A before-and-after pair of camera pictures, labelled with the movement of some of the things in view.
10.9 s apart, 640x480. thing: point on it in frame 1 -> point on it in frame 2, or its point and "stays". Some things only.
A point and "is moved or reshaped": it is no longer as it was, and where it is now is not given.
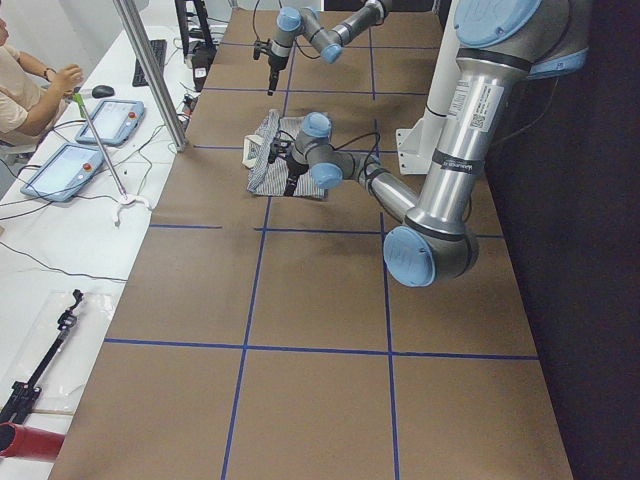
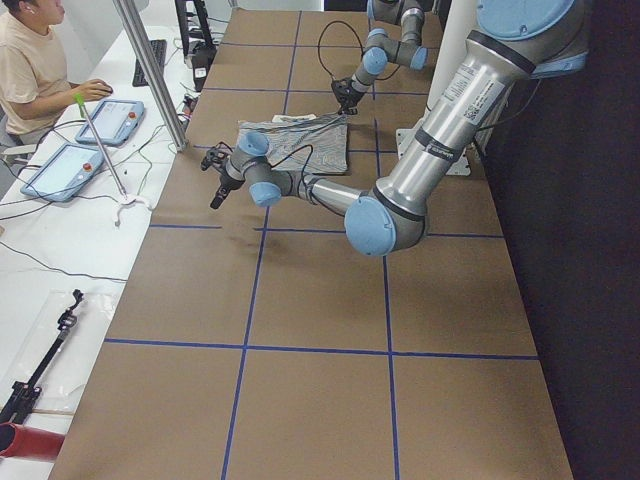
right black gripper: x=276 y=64 -> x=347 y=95
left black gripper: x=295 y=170 -> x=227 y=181
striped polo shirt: x=270 y=179 is moved or reshaped
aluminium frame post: x=152 y=70 stays
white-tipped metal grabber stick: x=81 y=110 stays
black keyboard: x=159 y=48 stays
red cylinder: x=28 y=443 stays
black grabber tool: x=13 y=411 stays
